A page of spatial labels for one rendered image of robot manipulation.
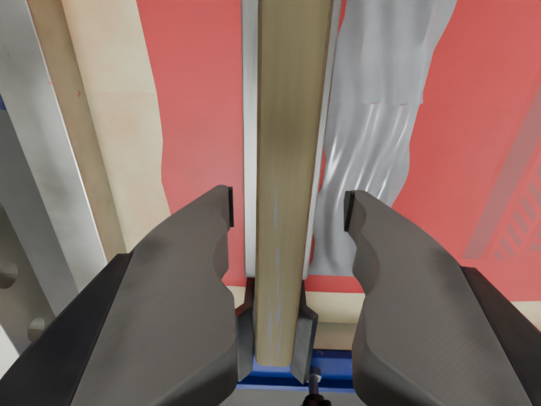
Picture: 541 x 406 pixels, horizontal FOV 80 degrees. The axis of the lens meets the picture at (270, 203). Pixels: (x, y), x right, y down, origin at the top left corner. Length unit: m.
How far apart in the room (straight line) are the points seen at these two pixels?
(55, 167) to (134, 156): 0.06
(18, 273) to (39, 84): 0.17
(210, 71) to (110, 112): 0.09
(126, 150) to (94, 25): 0.09
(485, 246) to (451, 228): 0.04
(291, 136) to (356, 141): 0.12
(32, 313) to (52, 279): 1.70
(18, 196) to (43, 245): 0.27
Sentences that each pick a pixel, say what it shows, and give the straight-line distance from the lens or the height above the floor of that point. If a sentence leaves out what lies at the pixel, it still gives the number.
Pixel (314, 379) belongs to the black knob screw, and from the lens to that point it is 0.39.
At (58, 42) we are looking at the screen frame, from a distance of 0.28.
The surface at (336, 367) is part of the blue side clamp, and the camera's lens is 0.40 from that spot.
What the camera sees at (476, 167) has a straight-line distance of 0.32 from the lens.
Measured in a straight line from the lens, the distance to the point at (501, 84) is 0.30.
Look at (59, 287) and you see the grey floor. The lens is 2.11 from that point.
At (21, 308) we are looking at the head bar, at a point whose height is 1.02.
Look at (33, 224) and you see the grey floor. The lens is 1.87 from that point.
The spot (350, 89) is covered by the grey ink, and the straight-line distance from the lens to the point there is 0.26.
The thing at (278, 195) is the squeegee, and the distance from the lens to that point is 0.17.
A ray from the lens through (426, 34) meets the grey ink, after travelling 0.26.
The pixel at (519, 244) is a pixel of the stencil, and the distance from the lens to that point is 0.40.
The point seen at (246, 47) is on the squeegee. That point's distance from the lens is 0.21.
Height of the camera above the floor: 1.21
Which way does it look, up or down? 58 degrees down
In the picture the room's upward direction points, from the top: 177 degrees counter-clockwise
